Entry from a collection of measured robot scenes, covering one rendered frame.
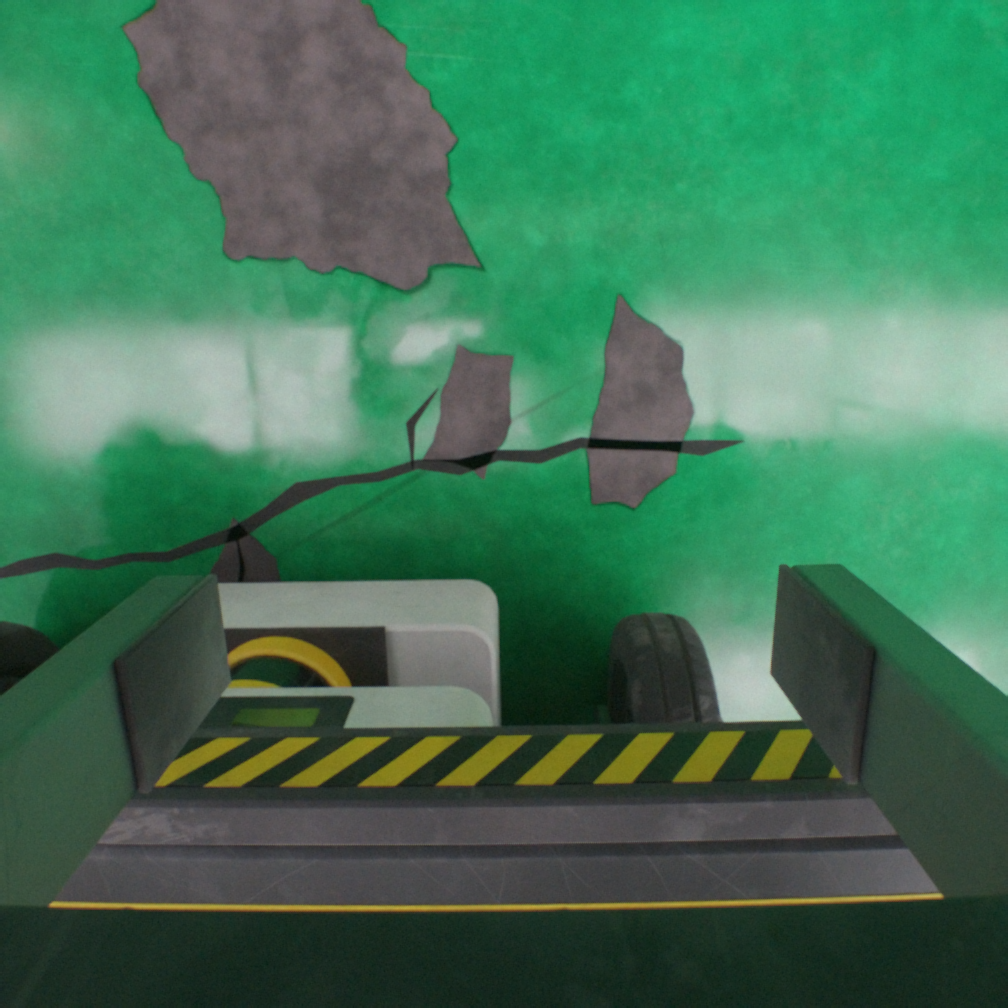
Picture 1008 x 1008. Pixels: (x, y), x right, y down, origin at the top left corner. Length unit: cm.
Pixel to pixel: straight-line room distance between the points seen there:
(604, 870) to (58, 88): 58
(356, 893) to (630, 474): 36
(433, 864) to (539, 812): 4
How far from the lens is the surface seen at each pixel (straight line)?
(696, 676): 47
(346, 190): 55
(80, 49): 63
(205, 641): 16
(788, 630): 16
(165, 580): 17
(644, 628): 49
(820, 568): 17
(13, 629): 63
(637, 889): 30
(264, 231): 57
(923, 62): 62
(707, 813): 28
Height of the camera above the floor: 54
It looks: 75 degrees down
